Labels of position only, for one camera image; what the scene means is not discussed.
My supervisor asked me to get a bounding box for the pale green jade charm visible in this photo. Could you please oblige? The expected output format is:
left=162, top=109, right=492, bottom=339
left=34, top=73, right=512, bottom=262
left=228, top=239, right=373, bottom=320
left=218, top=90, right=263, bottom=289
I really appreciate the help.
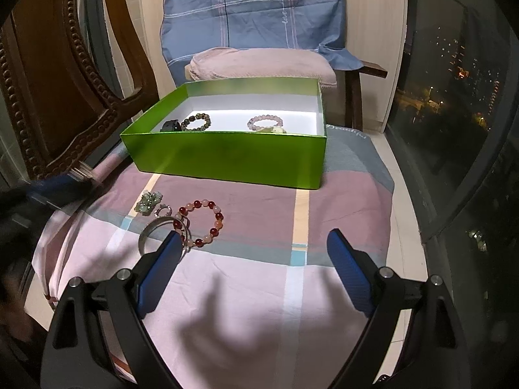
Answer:
left=135, top=190, right=163, bottom=213

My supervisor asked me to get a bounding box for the blue plaid cloth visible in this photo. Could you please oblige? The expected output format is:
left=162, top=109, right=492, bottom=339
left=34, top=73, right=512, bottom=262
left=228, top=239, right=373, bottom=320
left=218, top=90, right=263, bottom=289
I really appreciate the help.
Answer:
left=160, top=0, right=363, bottom=86

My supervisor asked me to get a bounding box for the pink towel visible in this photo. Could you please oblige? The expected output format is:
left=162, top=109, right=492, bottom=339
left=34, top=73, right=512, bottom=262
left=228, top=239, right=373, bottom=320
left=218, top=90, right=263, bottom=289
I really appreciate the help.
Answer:
left=184, top=47, right=337, bottom=90

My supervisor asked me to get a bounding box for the pale pink bead bracelet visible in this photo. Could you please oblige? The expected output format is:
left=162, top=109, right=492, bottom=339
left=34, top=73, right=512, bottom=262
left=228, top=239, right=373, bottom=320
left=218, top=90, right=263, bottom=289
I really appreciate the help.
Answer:
left=247, top=114, right=284, bottom=131

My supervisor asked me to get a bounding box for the dark wooden armchair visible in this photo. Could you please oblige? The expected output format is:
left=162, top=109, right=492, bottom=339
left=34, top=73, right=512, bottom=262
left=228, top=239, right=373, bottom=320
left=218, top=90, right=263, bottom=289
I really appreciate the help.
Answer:
left=344, top=61, right=389, bottom=130

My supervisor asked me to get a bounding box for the silver bangle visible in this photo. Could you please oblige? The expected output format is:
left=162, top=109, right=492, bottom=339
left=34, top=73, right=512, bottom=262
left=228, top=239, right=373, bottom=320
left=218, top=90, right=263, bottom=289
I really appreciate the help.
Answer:
left=138, top=216, right=191, bottom=258

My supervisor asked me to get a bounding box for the carved wooden chair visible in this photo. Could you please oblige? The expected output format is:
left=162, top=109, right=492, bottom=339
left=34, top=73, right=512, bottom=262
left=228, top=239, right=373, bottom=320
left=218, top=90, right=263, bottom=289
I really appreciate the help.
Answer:
left=0, top=0, right=161, bottom=181

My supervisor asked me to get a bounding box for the red and pink bead bracelet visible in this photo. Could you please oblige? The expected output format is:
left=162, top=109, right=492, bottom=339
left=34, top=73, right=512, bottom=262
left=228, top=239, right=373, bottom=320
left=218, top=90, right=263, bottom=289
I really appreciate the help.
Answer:
left=173, top=198, right=225, bottom=248

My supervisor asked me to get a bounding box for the dark window frame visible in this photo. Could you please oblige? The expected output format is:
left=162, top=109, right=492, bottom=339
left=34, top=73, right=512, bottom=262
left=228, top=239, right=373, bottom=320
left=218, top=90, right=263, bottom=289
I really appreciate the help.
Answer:
left=385, top=0, right=519, bottom=389

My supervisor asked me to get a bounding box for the green cardboard box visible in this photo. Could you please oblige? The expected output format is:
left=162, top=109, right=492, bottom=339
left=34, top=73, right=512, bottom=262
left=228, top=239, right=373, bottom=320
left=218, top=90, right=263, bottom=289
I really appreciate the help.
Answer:
left=119, top=77, right=328, bottom=190

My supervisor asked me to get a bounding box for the brown bead bracelet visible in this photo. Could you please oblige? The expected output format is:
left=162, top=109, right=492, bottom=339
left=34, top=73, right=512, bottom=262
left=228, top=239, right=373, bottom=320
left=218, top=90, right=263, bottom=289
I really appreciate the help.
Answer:
left=181, top=112, right=212, bottom=131

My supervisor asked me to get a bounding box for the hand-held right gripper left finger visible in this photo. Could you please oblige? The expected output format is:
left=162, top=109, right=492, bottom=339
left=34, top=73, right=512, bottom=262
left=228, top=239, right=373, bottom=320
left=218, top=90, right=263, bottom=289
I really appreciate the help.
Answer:
left=41, top=230, right=184, bottom=389

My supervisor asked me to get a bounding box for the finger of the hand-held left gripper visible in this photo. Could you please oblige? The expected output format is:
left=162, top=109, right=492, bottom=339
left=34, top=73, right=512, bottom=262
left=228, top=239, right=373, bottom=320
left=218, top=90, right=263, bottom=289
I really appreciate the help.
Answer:
left=26, top=162, right=96, bottom=210

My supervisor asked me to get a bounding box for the pink checked bedsheet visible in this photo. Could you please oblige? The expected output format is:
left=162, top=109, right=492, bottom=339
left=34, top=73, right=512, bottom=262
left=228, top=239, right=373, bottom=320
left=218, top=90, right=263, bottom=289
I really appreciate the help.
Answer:
left=32, top=124, right=396, bottom=389

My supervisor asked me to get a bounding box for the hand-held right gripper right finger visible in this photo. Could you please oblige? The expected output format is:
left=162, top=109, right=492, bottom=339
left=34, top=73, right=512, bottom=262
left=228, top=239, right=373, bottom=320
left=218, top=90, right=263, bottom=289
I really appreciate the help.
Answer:
left=326, top=229, right=471, bottom=389

